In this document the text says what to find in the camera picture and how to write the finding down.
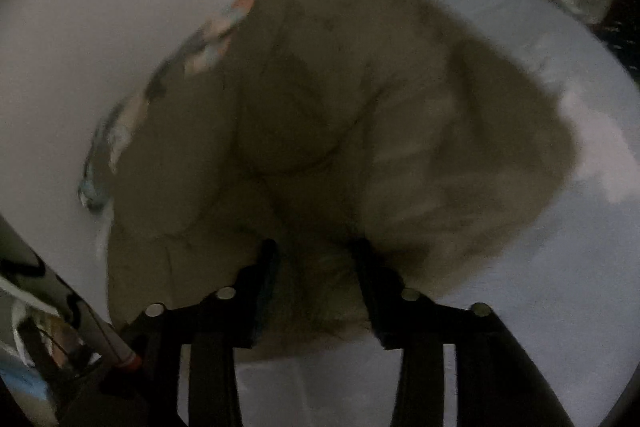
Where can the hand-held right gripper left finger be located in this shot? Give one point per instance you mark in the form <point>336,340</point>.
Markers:
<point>265,292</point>

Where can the dark blue dotted pillow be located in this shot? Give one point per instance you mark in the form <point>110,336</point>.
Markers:
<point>622,39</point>

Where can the olive green hooded jacket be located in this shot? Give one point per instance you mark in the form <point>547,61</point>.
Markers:
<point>325,107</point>

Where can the person's left forearm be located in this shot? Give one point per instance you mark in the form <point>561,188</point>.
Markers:
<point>107,399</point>

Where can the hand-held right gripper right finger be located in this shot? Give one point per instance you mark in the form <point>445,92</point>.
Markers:
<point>372,292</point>

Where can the light blue bed sheet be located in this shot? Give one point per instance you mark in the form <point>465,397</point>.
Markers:
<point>550,282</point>

